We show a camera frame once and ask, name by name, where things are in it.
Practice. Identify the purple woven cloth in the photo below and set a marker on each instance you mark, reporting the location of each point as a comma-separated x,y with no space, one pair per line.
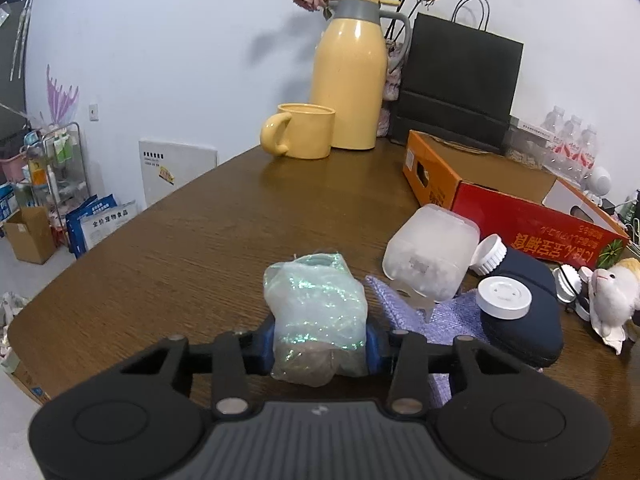
450,320

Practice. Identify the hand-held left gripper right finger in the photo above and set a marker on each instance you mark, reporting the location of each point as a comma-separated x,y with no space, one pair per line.
376,355

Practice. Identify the white wall socket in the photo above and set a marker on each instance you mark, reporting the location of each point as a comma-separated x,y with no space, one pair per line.
93,112

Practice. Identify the iridescent clear plastic bag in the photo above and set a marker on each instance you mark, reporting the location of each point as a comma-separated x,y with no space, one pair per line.
315,310

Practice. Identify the white panel board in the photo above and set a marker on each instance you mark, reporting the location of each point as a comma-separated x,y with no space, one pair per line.
175,165

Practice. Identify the white plush sheep toy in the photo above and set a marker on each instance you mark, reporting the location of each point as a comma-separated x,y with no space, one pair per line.
612,295

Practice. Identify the orange red cardboard box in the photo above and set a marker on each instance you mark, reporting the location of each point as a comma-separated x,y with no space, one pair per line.
525,220

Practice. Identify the small brown cardboard box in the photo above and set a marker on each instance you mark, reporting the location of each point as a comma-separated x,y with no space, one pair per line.
27,235

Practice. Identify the purple wall sticker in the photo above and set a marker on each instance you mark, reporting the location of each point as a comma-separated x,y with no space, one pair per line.
60,95

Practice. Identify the white robot speaker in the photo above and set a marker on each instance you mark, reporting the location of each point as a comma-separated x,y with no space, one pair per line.
600,180

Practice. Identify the small white bottle cap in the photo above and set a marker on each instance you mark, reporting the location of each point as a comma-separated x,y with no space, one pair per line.
565,287
584,276

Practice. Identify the translucent cotton swab container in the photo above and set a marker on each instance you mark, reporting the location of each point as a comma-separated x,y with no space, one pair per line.
430,245

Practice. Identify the yellow mug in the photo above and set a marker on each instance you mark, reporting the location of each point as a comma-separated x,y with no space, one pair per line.
305,132

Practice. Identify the yellow thermos jug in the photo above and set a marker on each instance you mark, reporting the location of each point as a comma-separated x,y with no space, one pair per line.
345,80

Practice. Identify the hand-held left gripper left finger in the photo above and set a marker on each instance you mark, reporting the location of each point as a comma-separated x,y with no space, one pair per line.
265,349

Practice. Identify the white label pet food bag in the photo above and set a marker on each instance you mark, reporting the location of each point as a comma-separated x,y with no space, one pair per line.
107,225

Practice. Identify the pink fuzzy vase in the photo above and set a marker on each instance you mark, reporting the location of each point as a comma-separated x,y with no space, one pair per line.
392,85

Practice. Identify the white screw cap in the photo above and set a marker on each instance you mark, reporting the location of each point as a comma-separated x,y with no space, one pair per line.
502,297

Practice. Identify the navy blue zip pouch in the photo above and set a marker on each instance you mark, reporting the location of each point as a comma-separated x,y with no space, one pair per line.
530,340

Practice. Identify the black paper bag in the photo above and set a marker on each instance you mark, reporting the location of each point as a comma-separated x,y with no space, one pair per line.
455,80

